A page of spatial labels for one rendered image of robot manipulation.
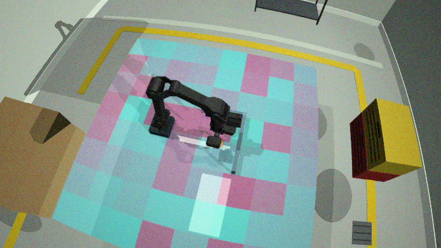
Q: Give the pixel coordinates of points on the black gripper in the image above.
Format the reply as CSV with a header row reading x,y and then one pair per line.
x,y
214,141

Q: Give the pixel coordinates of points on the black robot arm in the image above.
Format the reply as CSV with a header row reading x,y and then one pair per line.
x,y
215,108

